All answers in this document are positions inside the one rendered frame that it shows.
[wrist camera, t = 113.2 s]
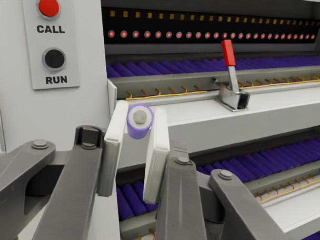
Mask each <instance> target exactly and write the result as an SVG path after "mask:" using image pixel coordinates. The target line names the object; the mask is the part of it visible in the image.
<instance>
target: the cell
mask: <svg viewBox="0 0 320 240"><path fill-rule="evenodd" d="M153 117H154V115H153V112H152V110H151V109H150V108H149V107H148V106H147V105H144V104H136V105H133V106H132V107H130V108H129V110H128V113H127V118H126V121H127V132H128V134H129V136H130V137H132V138H133V139H136V140H140V139H142V138H144V137H145V136H146V135H147V133H148V131H149V129H150V127H151V125H152V122H153Z"/></svg>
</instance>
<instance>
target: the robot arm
mask: <svg viewBox="0 0 320 240"><path fill-rule="evenodd" d="M128 108H129V103H128V102H127V101H124V100H120V101H118V103H117V106H116V108H115V111H114V113H113V116H112V119H111V121H110V124H109V127H108V129H106V128H100V127H97V126H93V125H81V126H78V127H77V128H76V130H75V139H74V145H73V147H72V150H67V151H56V146H55V144H54V143H52V142H50V141H47V140H31V141H28V142H26V143H24V144H22V145H21V146H19V147H17V148H16V149H14V150H13V151H11V152H9V153H8V154H6V155H4V156H3V157H1V158H0V240H14V239H15V238H16V237H17V236H18V235H19V234H20V233H21V231H22V230H23V229H24V228H25V227H26V226H27V225H28V224H29V223H30V222H31V221H32V219H33V218H34V217H35V216H36V215H37V214H38V213H39V212H40V211H41V210H42V209H43V207H44V206H45V205H46V204H47V206H46V208H45V211H44V213H43V215H42V217H41V219H40V222H39V224H38V226H37V228H36V230H35V233H34V235H33V237H32V239H31V240H87V238H88V233H89V228H90V221H91V216H92V211H93V206H94V201H95V195H96V194H98V196H101V197H108V198H109V196H112V191H113V186H114V181H115V177H116V172H117V167H118V162H119V157H120V151H121V147H122V142H123V136H124V130H125V125H126V118H127V113H128ZM159 198H160V199H159ZM143 201H145V203H147V204H153V205H155V204H156V203H159V204H158V208H157V213H156V217H155V220H157V222H156V232H155V240H290V239H289V237H288V236H287V235H286V234H285V233H284V231H283V230H282V229H281V228H280V227H279V225H278V224H277V223H276V222H275V221H274V219H273V218H272V217H271V216H270V215H269V214H268V213H267V212H266V210H265V209H264V208H263V207H262V205H261V204H260V203H259V202H258V201H257V200H256V198H255V197H254V196H253V195H252V193H251V192H250V191H249V190H248V189H247V188H246V186H245V185H244V184H243V183H242V182H241V180H240V179H239V178H238V177H237V176H236V175H235V174H233V173H231V172H230V171H227V170H221V169H214V170H212V171H211V174H210V176H209V175H206V174H203V173H200V172H198V171H196V165H195V163H194V162H193V161H192V160H190V159H189V156H188V151H187V147H186V145H185V144H184V143H183V142H182V141H178V140H171V139H169V135H168V125H167V115H166V110H165V108H160V107H157V108H155V111H154V117H153V122H152V125H151V130H150V136H149V141H148V147H147V158H146V169H145V180H144V191H143Z"/></svg>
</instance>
